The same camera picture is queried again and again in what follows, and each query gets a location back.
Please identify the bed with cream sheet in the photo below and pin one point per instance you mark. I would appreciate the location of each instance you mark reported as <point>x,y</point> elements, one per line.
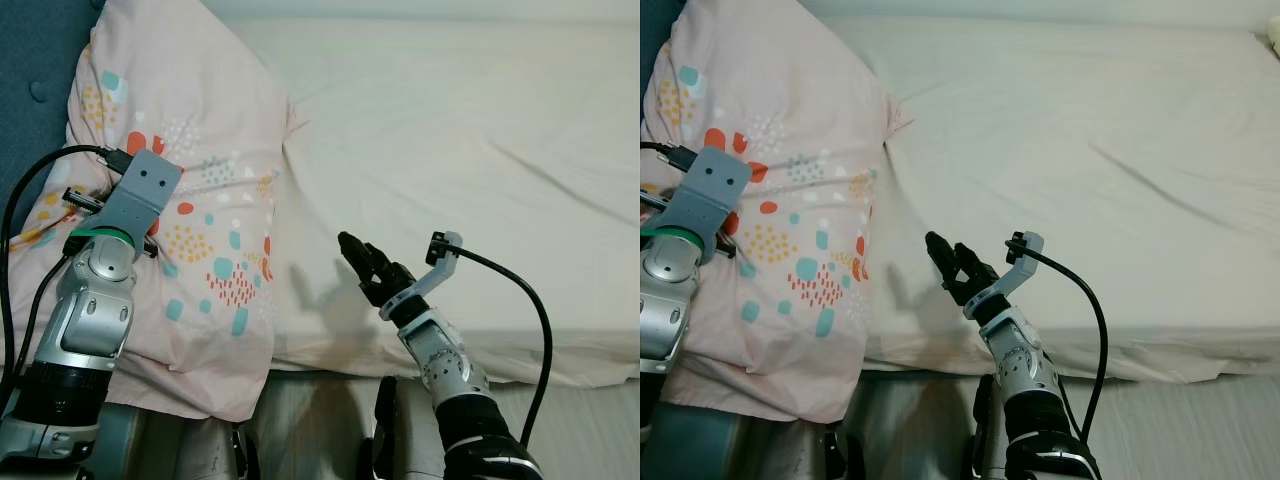
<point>450,150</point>
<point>1080,150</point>

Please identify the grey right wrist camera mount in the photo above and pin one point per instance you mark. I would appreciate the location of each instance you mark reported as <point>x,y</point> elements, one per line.
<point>1028,262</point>
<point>445,262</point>

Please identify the robot right leg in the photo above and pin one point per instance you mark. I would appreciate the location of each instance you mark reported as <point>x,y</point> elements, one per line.
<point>988,440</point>
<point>405,440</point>

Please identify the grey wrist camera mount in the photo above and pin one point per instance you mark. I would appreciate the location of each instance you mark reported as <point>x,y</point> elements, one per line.
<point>445,262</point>
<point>145,190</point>
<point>715,190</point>
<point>1028,262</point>

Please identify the pink dotted pillow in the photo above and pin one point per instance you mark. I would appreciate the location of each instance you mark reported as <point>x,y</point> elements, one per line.
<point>800,100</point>
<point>200,120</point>

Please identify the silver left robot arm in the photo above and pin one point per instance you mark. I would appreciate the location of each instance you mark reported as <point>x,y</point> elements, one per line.
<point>95,310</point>
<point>675,300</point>

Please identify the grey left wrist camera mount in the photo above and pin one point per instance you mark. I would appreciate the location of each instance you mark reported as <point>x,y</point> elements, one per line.
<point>145,190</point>
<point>715,190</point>

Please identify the robot leg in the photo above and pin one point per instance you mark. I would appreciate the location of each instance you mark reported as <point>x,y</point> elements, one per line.
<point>810,455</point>
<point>988,440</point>
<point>225,455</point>
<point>405,440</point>

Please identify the robot left leg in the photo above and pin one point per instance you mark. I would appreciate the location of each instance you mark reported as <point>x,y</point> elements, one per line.
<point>225,455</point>
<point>810,455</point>

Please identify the cream cartoon print blanket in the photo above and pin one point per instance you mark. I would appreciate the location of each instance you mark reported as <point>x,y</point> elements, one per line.
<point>1272,38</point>

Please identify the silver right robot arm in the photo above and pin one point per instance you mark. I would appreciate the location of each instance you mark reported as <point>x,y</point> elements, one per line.
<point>450,370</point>
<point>1030,370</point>

